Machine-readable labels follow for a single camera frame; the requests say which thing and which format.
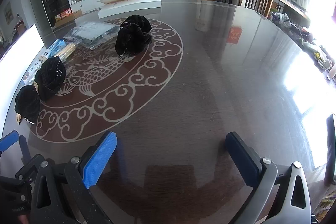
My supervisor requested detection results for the clear plastic bag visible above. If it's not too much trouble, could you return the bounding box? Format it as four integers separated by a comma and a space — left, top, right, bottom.
63, 22, 120, 50

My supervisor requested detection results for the cardboard box on floor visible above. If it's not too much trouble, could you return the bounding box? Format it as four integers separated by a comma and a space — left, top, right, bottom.
55, 10, 83, 28

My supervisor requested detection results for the blue white cream box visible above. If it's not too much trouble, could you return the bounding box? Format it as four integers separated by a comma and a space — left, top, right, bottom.
23, 39, 66, 85

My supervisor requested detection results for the black velvet pouch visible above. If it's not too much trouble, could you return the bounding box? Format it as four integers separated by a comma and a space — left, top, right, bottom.
114, 15, 151, 56

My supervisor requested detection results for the large white storage box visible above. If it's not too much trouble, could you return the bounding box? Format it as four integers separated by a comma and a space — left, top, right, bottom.
0, 25, 45, 130

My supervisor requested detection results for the flat white box lid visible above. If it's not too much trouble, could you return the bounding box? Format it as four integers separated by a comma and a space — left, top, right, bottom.
98, 0, 161, 19

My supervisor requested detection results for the wooden side table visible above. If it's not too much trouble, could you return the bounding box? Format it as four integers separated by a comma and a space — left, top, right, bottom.
240, 0, 310, 28

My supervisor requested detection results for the person's left hand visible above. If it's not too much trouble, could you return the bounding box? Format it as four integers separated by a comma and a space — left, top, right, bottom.
18, 215, 29, 224

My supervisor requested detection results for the bundle of wooden sticks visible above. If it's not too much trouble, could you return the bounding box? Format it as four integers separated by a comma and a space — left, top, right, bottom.
55, 43, 77, 63

